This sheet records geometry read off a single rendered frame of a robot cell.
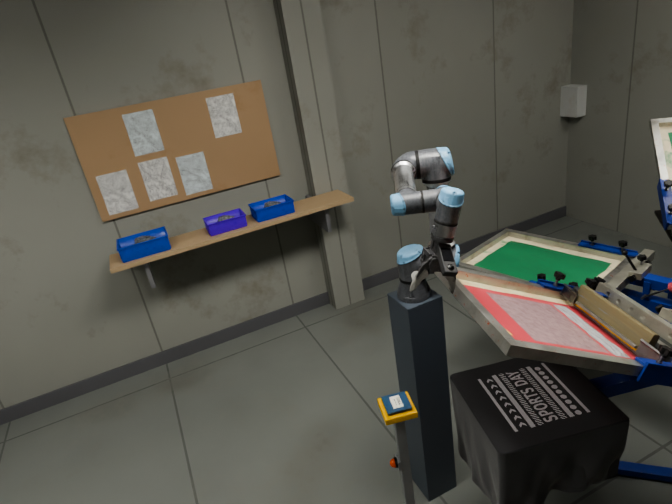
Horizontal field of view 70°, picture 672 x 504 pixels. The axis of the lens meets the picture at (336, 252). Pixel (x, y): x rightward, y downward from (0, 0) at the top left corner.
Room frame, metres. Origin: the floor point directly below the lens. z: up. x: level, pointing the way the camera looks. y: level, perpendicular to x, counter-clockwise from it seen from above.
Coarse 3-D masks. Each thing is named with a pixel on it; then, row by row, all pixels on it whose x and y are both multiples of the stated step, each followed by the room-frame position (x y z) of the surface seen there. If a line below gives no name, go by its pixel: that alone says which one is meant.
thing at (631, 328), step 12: (588, 288) 1.62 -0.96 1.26; (576, 300) 1.63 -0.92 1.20; (588, 300) 1.58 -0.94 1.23; (600, 300) 1.53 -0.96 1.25; (600, 312) 1.50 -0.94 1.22; (612, 312) 1.46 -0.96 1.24; (624, 312) 1.43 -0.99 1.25; (612, 324) 1.43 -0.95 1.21; (624, 324) 1.39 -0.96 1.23; (636, 324) 1.35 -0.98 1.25; (636, 336) 1.32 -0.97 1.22; (648, 336) 1.29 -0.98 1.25
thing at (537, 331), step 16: (512, 320) 1.37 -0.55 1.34; (528, 320) 1.40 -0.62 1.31; (512, 336) 1.24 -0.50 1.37; (528, 336) 1.27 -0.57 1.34; (544, 336) 1.30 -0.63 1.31; (560, 336) 1.33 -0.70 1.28; (576, 336) 1.36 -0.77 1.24; (608, 336) 1.42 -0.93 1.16; (592, 352) 1.26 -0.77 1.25; (608, 352) 1.28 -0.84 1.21; (624, 352) 1.31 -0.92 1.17
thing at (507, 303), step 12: (468, 288) 1.58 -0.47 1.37; (480, 288) 1.61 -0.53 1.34; (480, 300) 1.49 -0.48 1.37; (492, 300) 1.51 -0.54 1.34; (504, 300) 1.54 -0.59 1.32; (516, 300) 1.57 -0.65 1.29; (528, 300) 1.60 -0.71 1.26; (540, 300) 1.64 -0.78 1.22; (504, 312) 1.42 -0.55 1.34; (516, 312) 1.45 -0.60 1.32; (528, 312) 1.48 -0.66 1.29; (540, 312) 1.51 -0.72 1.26; (552, 312) 1.53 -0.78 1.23; (576, 312) 1.60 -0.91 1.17; (576, 324) 1.47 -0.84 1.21
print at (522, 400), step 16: (528, 368) 1.57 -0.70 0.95; (544, 368) 1.56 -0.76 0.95; (480, 384) 1.53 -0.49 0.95; (496, 384) 1.51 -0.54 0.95; (512, 384) 1.50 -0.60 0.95; (528, 384) 1.48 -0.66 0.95; (544, 384) 1.47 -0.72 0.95; (560, 384) 1.45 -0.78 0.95; (496, 400) 1.43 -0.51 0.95; (512, 400) 1.41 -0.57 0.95; (528, 400) 1.40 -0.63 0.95; (544, 400) 1.38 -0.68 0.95; (560, 400) 1.37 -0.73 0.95; (576, 400) 1.36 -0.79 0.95; (512, 416) 1.33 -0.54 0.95; (528, 416) 1.32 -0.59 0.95; (544, 416) 1.31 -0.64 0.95; (560, 416) 1.30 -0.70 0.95
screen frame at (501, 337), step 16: (464, 272) 1.66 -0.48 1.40; (480, 272) 1.70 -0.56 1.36; (448, 288) 1.53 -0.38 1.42; (464, 288) 1.48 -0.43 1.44; (512, 288) 1.69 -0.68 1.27; (528, 288) 1.69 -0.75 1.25; (544, 288) 1.70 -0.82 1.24; (464, 304) 1.40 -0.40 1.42; (480, 304) 1.36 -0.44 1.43; (480, 320) 1.28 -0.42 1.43; (496, 320) 1.26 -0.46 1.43; (496, 336) 1.18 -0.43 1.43; (512, 352) 1.11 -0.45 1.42; (528, 352) 1.12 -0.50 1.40; (544, 352) 1.12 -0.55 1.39; (560, 352) 1.13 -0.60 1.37; (576, 352) 1.15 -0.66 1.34; (592, 368) 1.14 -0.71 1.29; (608, 368) 1.15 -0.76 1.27; (624, 368) 1.15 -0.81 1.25; (640, 368) 1.16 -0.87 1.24
